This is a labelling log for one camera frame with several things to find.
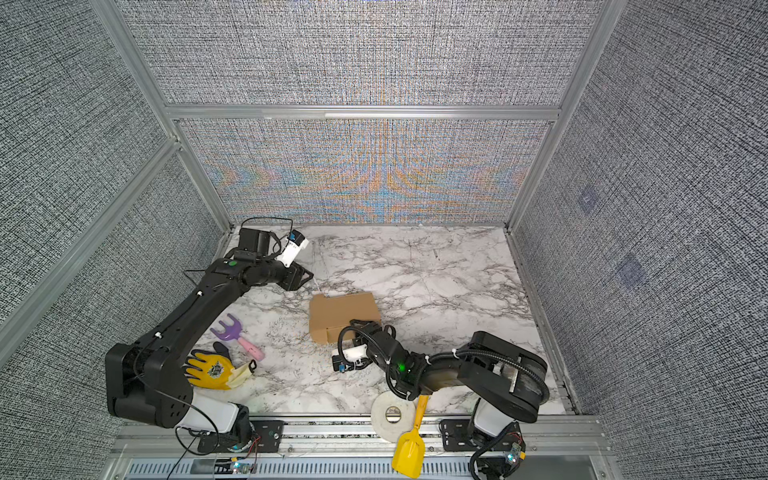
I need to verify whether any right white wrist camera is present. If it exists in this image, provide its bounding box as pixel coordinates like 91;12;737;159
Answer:
331;344;372;373

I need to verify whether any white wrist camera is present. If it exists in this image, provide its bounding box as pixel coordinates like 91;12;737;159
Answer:
276;230;309;268
331;344;372;373

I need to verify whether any yellow plastic toy shovel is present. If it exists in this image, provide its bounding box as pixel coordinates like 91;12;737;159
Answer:
391;395;430;479

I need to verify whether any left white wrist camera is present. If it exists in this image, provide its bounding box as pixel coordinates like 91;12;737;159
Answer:
276;230;309;268

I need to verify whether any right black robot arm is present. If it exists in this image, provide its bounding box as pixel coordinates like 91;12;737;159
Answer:
332;319;551;423

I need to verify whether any aluminium front frame rail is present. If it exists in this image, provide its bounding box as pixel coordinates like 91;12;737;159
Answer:
100;414;622;479

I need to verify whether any brown cardboard box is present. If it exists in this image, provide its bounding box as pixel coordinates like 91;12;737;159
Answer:
309;292;382;345

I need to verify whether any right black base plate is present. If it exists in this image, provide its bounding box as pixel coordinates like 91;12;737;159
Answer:
439;417;526;453

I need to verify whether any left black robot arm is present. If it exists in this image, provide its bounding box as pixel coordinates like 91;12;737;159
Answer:
105;227;313;449

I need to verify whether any white tape roll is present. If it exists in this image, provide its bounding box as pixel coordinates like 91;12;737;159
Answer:
370;391;416;443

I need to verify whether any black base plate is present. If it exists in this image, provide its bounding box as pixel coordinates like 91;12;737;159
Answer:
439;417;526;453
197;420;285;455

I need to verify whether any yellow work glove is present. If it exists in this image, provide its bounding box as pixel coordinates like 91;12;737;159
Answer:
183;350;257;390

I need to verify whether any right black cable conduit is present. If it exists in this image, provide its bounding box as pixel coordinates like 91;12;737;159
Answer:
335;323;551;415

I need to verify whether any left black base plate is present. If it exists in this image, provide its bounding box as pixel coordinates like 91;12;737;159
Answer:
197;420;285;455

